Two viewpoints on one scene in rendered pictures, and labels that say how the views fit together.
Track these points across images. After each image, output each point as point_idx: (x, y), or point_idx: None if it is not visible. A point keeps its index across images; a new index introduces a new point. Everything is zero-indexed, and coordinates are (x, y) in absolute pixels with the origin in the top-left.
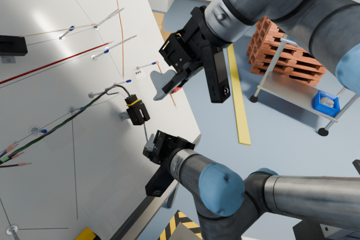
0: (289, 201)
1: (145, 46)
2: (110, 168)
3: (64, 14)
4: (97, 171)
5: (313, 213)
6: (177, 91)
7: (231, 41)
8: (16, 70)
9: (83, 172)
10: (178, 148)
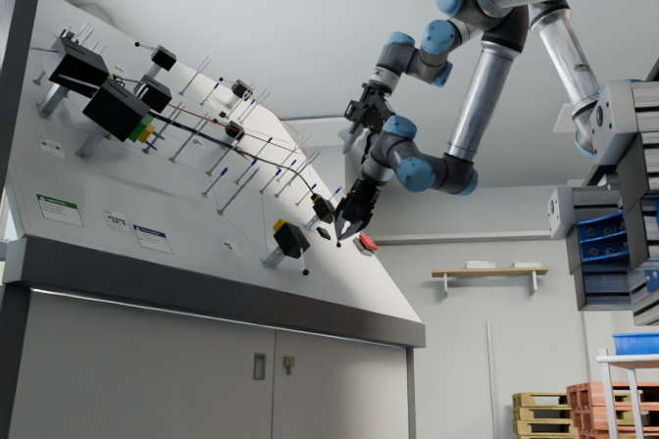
0: (453, 129)
1: None
2: None
3: (255, 151)
4: None
5: (462, 116)
6: (371, 258)
7: (387, 84)
8: (227, 154)
9: (271, 229)
10: None
